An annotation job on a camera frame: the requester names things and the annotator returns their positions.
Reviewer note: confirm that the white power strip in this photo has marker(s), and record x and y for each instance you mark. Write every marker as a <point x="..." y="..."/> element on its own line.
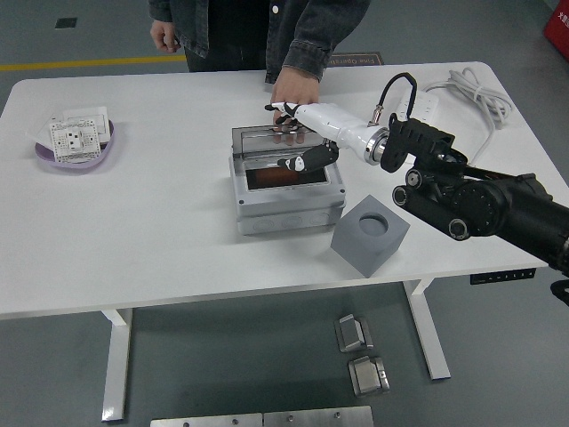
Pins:
<point x="427" y="104"/>

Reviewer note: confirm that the black floor hatch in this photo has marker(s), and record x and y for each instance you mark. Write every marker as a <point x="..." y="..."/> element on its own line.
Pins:
<point x="66" y="23"/>

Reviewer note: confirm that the person's left hand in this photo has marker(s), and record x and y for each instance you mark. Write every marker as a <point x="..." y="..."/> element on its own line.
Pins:
<point x="295" y="89"/>

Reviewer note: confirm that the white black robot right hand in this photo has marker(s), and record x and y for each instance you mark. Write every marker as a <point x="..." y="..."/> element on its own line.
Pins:
<point x="331" y="122"/>

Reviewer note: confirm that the person's left forearm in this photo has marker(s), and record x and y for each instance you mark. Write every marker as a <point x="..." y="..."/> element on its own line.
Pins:
<point x="311" y="44"/>

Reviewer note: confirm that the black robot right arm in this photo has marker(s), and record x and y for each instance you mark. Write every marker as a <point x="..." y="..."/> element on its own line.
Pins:
<point x="489" y="204"/>

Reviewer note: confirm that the person's right hand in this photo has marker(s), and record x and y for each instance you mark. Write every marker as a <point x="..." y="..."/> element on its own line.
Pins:
<point x="163" y="35"/>

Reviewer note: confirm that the grey cube with round hole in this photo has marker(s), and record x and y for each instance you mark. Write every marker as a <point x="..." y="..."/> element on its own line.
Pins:
<point x="369" y="249"/>

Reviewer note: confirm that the person's right forearm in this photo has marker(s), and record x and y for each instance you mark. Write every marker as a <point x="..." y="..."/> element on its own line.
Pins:
<point x="161" y="10"/>

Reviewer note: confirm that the grey electrical box with lid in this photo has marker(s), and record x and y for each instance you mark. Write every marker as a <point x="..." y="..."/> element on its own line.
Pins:
<point x="284" y="209"/>

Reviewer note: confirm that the orange cylinder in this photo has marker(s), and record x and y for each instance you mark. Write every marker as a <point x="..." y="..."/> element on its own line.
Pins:
<point x="271" y="177"/>

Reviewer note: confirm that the white table leg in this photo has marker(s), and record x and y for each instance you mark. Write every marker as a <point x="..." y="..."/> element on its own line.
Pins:
<point x="116" y="364"/>
<point x="429" y="329"/>

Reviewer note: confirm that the purple bowl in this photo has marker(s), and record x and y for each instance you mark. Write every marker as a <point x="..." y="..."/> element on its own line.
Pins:
<point x="104" y="153"/>

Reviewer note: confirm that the red box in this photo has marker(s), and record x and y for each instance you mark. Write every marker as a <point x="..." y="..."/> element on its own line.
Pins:
<point x="558" y="33"/>

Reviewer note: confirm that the person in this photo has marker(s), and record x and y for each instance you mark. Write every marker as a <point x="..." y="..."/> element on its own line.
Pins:
<point x="231" y="31"/>

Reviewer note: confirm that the black table control panel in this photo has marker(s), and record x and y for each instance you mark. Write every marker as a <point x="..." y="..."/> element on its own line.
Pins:
<point x="502" y="276"/>

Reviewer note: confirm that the white printed socket panel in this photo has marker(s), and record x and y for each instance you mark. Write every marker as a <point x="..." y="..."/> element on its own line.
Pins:
<point x="73" y="140"/>

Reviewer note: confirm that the small metal block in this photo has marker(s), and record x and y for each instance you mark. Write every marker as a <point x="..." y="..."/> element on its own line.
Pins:
<point x="368" y="378"/>
<point x="353" y="334"/>

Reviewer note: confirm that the grey metal plate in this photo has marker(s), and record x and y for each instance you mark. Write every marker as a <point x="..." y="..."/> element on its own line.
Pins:
<point x="204" y="421"/>
<point x="318" y="418"/>

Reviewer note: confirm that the white plain switch panel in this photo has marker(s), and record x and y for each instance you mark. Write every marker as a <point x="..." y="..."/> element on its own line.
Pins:
<point x="95" y="113"/>

